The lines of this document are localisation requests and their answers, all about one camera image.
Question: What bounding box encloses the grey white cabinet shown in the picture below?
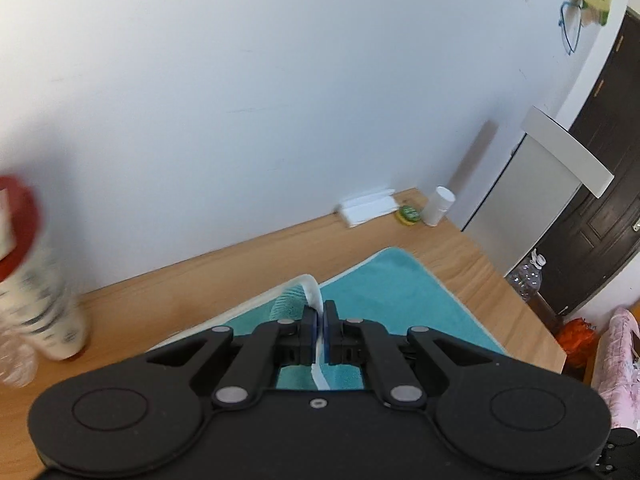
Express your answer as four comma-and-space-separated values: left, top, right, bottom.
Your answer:
463, 106, 614, 275

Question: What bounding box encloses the white pill bottle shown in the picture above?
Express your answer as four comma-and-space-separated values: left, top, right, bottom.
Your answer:
421, 186, 456, 226

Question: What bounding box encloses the orange plastic bag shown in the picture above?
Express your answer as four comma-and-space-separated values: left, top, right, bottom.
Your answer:
555, 318, 598, 370

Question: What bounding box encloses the teal microfibre towel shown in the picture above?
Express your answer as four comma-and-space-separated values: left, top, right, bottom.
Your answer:
150, 246, 508, 392

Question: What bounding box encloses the pink floral cloth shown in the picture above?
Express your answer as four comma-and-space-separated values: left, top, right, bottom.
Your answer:
591, 308, 639, 434

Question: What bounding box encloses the large clear plastic bottle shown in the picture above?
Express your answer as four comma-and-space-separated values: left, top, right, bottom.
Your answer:
506, 249, 547, 302

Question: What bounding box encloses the blue wire hanger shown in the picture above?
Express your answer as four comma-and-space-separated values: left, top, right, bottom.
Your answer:
558, 1, 585, 55

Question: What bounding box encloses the dark brown door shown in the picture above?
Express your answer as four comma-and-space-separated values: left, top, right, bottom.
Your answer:
537, 10, 639, 318

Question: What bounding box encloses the cream tumbler red lid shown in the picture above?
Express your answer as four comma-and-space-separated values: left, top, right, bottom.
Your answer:
1, 174, 88, 361

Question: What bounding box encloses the right clear water bottle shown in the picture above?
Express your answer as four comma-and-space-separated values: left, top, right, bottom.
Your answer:
0, 327, 38, 388

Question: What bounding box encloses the green yellow round tin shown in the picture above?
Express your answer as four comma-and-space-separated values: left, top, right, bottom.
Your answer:
395, 205, 421, 226

